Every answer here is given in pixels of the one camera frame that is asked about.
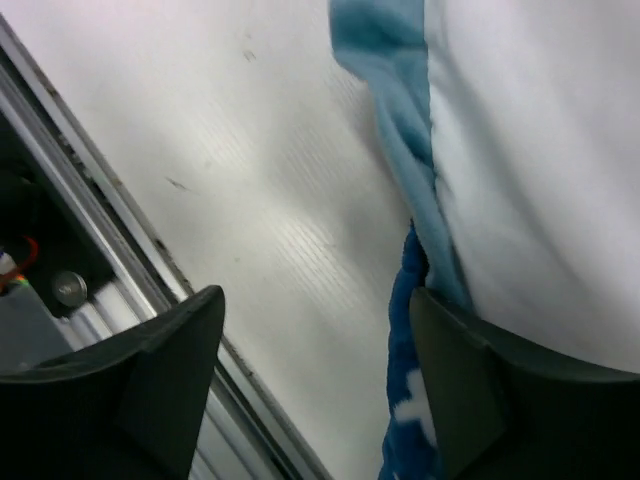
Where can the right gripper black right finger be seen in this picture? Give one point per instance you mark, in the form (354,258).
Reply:
(504,407)

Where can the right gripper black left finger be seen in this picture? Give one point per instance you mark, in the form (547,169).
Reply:
(128,407)

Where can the white pillow insert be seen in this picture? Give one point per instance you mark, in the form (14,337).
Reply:
(535,135)

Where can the blue patterned ruffled pillowcase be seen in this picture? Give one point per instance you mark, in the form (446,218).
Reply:
(383,44)

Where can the aluminium front rail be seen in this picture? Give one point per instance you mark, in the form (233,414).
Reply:
(244,434)

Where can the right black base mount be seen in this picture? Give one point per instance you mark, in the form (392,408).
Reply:
(32,209)

